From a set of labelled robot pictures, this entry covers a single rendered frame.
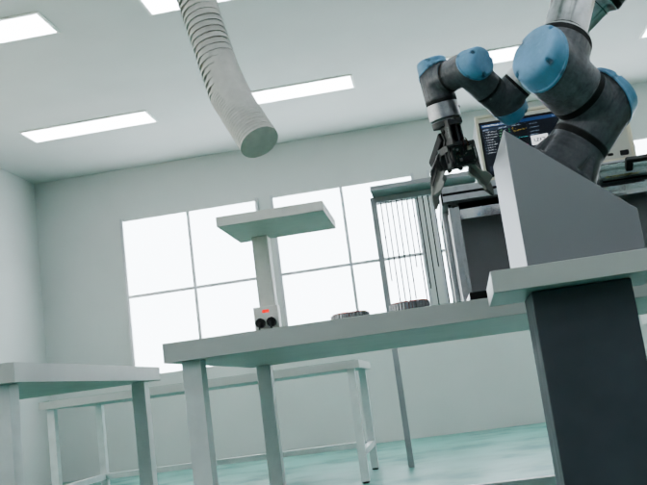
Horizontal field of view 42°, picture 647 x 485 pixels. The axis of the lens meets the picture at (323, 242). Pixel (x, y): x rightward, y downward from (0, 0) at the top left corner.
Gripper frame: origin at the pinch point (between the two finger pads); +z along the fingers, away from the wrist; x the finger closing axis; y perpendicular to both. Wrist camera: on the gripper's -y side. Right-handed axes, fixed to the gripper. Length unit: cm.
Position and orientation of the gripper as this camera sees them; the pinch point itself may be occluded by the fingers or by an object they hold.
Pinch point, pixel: (463, 203)
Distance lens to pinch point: 204.2
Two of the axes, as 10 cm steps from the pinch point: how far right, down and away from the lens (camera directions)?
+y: 2.0, -0.8, -9.8
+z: 2.4, 9.7, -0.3
